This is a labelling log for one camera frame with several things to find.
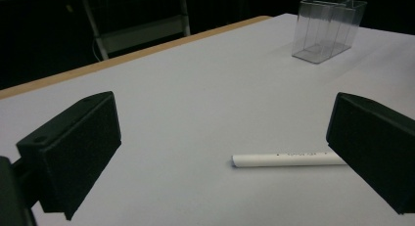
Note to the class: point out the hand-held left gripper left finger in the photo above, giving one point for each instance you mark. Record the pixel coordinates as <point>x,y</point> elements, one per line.
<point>76,154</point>

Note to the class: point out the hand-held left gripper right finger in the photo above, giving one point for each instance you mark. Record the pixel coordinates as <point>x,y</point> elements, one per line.
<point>372,144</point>

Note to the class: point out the white pen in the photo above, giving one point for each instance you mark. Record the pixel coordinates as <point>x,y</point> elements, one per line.
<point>287,160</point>

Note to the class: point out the clear plastic pen holder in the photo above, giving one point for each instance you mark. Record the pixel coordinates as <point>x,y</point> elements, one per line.
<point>327,30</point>

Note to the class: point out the white metal stand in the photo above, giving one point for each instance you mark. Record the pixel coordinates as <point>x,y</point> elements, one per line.
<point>137,33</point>

